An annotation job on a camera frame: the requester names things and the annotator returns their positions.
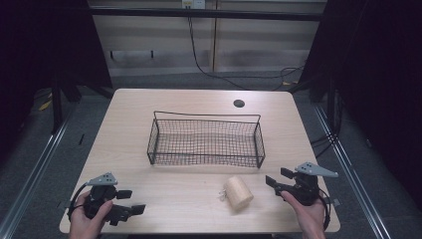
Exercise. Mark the person's left hand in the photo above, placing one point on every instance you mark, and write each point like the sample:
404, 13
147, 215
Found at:
87, 224

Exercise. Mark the person's right hand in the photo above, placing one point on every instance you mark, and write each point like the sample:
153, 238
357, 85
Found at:
310, 219

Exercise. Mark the yellow floor scrap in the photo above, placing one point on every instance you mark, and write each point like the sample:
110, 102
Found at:
45, 105

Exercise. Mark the small black floor stick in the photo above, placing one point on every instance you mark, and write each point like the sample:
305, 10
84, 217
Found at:
81, 139

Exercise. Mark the dark curtain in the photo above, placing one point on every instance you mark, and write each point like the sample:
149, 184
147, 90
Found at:
43, 49
378, 66

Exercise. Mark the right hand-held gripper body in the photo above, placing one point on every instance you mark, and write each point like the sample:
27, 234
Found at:
303, 189

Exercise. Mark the silver metal floor rail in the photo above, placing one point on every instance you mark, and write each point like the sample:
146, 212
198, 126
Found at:
351, 172
36, 169

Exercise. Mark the black metal stand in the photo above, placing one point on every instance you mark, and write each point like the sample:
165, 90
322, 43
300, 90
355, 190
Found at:
56, 106

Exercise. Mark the light wooden cylinder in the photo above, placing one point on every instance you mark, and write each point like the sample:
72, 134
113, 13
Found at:
238, 194

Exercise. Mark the round black table grommet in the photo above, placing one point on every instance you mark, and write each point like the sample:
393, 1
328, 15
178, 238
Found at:
239, 103

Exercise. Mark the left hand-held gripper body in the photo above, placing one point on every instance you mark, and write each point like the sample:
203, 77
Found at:
99, 194

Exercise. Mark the black horizontal metal bar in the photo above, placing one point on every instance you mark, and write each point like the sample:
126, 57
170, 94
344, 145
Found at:
205, 14

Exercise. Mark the white wall power outlet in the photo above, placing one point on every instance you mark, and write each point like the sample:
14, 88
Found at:
193, 4

